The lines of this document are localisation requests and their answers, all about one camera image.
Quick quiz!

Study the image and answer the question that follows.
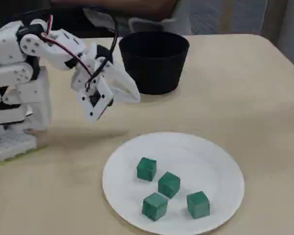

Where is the green cube block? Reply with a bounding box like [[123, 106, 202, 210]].
[[186, 191, 211, 219], [158, 171, 181, 199], [142, 192, 169, 222], [136, 157, 157, 182]]

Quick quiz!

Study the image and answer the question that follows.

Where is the red white wrist servo wire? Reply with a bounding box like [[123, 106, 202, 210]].
[[40, 14, 94, 79]]

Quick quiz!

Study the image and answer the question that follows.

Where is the black camera cable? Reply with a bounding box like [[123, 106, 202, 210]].
[[82, 6, 120, 90]]

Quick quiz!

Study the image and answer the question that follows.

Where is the light wooden post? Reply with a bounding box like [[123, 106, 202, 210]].
[[221, 0, 236, 34]]

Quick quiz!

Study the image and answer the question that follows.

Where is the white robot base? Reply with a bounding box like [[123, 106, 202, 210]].
[[0, 66, 52, 134]]

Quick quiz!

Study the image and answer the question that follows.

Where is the white paper plate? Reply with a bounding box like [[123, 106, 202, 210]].
[[102, 132, 245, 235]]

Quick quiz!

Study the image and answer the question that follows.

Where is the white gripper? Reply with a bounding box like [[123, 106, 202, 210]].
[[71, 43, 141, 103]]

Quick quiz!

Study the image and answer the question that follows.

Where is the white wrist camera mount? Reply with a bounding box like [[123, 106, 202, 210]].
[[78, 77, 115, 123]]

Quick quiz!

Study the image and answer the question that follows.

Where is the black pot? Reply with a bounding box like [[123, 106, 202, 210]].
[[119, 31, 190, 95]]

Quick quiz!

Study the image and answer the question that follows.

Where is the white perforated mounting plate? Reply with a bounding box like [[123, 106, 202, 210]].
[[0, 132, 38, 162]]

